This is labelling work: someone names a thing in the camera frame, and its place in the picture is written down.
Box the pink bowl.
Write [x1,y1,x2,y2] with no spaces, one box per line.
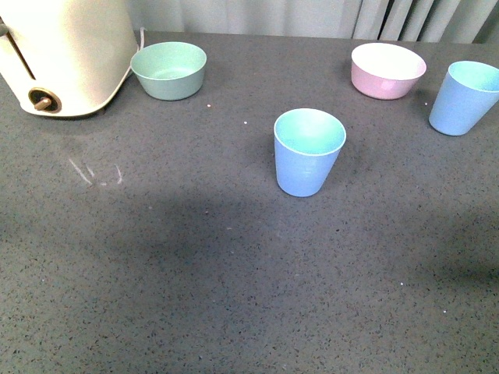
[351,43,426,100]

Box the white toaster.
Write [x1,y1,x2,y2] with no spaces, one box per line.
[1,1,139,117]

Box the green bowl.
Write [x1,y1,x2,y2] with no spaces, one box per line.
[131,41,207,101]

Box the white toaster cable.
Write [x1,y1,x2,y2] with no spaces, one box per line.
[116,26,146,94]

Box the light blue cup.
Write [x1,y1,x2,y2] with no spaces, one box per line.
[274,108,346,197]
[429,61,498,136]

